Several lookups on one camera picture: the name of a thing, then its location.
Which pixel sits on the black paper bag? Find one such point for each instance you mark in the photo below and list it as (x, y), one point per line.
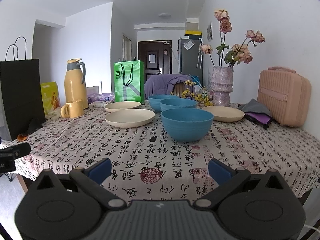
(22, 111)

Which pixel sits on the yellow flower branch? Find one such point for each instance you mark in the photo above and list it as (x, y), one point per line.
(187, 90)

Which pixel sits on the grey purple folded cloth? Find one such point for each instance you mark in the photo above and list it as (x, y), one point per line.
(257, 113)

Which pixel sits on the yellow thermos jug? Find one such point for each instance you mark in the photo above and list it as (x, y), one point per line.
(75, 86)

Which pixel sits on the yellow box on refrigerator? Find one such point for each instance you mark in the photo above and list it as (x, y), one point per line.
(193, 34)

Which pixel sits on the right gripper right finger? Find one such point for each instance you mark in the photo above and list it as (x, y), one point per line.
(229, 181)

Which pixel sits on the dark brown door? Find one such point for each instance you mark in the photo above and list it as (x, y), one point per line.
(156, 56)

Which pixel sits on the white book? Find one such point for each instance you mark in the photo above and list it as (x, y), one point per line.
(99, 104)

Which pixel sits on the calligraphy print tablecloth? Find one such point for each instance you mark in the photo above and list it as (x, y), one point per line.
(149, 164)

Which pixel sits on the grey refrigerator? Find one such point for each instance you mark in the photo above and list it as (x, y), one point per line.
(190, 56)

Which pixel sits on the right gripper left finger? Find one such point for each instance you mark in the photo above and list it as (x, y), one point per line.
(90, 179)

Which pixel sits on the yellow green snack box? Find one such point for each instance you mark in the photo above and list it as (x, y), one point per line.
(50, 97)

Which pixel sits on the chair with purple cover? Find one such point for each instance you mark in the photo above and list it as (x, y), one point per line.
(163, 84)

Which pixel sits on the pink textured vase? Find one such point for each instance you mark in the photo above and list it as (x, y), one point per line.
(221, 84)

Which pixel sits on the pink hard case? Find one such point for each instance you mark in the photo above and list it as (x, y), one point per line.
(286, 94)

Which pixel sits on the cream plate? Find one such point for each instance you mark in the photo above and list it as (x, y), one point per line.
(118, 106)
(130, 118)
(225, 114)

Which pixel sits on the ceiling lamp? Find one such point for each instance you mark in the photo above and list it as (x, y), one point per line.
(164, 16)

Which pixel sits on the green paper bag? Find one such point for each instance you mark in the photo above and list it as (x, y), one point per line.
(129, 81)

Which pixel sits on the yellow mug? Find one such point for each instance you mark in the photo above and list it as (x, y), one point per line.
(72, 109)

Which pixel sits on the purple tissue pack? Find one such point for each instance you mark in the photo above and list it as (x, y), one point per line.
(100, 97)

